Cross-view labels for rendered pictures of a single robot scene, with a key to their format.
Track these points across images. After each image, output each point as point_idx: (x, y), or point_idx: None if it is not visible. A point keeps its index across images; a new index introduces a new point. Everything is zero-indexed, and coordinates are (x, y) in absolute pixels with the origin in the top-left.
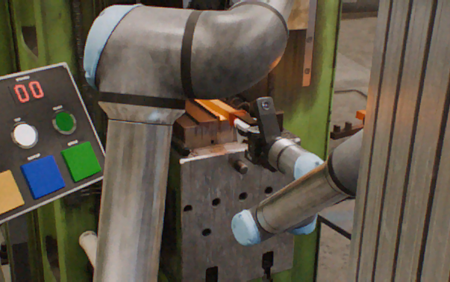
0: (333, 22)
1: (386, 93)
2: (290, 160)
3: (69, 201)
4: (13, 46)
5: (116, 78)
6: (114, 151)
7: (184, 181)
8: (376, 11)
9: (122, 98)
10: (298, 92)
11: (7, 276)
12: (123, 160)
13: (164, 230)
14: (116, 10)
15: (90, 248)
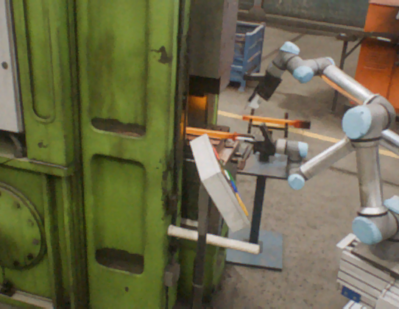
0: None
1: None
2: (294, 147)
3: (173, 210)
4: (76, 134)
5: (374, 132)
6: (372, 157)
7: None
8: None
9: (377, 138)
10: (212, 114)
11: (26, 300)
12: (376, 159)
13: (182, 211)
14: (364, 109)
15: (184, 232)
